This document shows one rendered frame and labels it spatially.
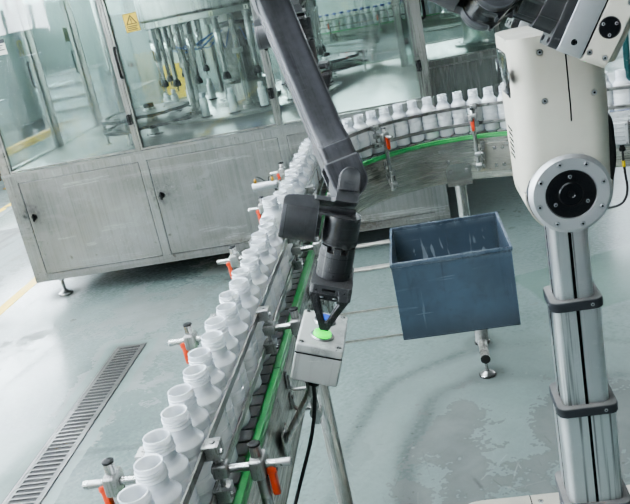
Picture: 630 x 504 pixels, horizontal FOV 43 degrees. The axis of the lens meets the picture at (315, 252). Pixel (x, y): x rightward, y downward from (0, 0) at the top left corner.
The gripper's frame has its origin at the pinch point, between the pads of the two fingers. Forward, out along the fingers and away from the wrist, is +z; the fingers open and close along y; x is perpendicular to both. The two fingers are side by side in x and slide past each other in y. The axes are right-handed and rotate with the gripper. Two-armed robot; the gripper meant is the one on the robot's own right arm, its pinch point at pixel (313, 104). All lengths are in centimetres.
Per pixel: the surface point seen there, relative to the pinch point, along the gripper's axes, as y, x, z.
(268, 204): 15.1, 1.0, 21.6
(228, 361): 13, 72, 28
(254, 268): 13.8, 36.2, 25.3
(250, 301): 13, 48, 28
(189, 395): 15, 89, 25
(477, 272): -33, -9, 51
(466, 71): -75, -489, 62
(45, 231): 224, -302, 93
